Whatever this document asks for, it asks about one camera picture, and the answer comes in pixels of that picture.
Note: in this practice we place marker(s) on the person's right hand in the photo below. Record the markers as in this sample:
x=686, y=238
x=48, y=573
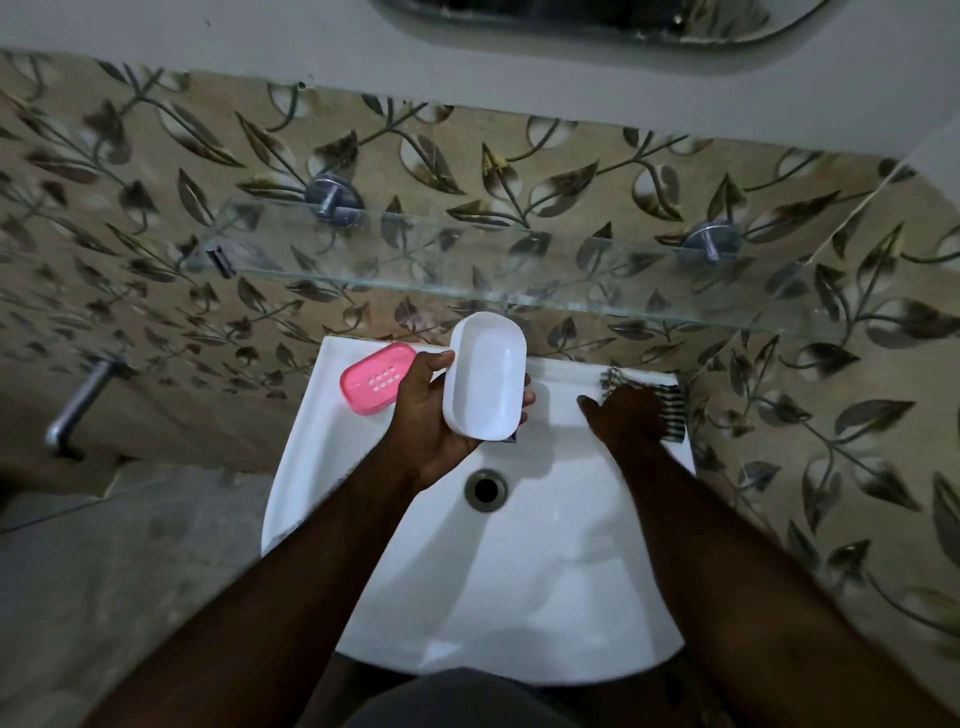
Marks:
x=630, y=420

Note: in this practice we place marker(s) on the person's left hand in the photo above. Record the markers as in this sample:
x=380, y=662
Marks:
x=420, y=435

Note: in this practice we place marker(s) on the checkered cleaning cloth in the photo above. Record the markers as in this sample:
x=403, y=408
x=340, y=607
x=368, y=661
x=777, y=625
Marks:
x=675, y=405

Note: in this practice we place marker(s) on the pink soap dish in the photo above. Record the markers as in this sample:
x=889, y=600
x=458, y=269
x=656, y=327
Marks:
x=375, y=379

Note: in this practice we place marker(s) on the white soap dish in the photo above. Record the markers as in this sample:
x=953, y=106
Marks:
x=484, y=375

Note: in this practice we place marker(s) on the glass shelf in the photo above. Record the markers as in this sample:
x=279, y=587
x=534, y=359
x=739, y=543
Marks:
x=525, y=270

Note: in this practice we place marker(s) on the person's right forearm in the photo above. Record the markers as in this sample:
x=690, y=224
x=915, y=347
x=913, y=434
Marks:
x=765, y=600

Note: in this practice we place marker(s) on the person's left forearm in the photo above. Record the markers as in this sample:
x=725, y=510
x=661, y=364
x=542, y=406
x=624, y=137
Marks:
x=262, y=615

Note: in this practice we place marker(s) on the person's grey shirt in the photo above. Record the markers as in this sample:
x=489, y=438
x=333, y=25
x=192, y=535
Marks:
x=465, y=701

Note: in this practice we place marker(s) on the metal sink drain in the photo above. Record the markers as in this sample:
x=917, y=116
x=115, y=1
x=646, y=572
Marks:
x=486, y=490

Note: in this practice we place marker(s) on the white sink basin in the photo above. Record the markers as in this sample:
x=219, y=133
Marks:
x=525, y=585

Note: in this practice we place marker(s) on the chrome wall tap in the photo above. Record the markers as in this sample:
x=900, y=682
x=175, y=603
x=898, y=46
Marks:
x=79, y=409

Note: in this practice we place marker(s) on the rounded wall mirror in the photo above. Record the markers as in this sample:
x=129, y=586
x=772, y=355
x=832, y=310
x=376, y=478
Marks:
x=600, y=15

